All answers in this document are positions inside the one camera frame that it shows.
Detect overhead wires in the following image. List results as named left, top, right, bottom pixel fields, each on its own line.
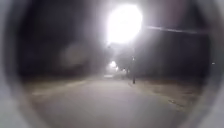
left=143, top=25, right=208, bottom=36

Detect grey asphalt road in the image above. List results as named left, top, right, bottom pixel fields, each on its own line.
left=33, top=75, right=188, bottom=128

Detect street lamp pole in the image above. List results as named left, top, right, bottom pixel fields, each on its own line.
left=131, top=6, right=138, bottom=85

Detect pale roadside verge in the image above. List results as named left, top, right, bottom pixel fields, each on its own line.
left=128, top=78, right=205, bottom=113
left=20, top=77, right=98, bottom=104

